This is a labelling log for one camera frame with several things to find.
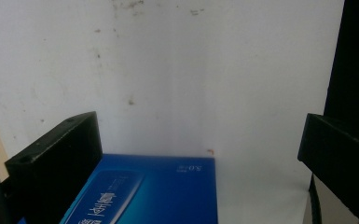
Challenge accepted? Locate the blue box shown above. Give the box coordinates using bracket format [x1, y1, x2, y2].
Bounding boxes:
[18, 153, 219, 224]

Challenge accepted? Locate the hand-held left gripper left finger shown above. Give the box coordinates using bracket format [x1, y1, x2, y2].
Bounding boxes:
[4, 111, 104, 224]

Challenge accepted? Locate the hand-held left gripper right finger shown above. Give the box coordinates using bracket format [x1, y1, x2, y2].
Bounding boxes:
[297, 113, 359, 224]

